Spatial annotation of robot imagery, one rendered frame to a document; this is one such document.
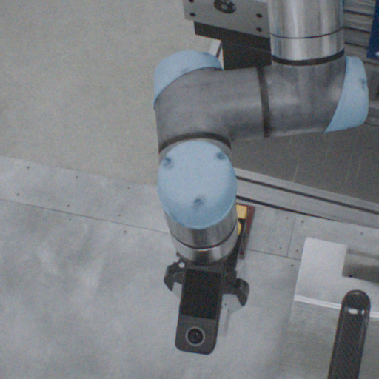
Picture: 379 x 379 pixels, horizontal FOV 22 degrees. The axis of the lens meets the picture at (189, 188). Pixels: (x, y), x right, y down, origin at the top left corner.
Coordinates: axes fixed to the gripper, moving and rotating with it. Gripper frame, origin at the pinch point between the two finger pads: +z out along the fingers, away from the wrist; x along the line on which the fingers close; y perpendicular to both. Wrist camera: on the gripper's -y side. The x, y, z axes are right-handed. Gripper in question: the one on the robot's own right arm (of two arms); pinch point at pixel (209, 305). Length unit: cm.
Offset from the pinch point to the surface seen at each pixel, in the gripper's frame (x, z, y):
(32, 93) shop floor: 70, 95, 74
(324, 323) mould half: -14.7, 6.3, 2.8
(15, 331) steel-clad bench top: 28.4, 15.0, -5.5
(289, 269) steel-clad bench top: -8.3, 15.0, 12.4
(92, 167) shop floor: 49, 95, 57
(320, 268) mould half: -12.7, 6.0, 10.2
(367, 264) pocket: -18.9, 8.7, 13.1
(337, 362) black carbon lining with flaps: -17.3, 7.0, -1.8
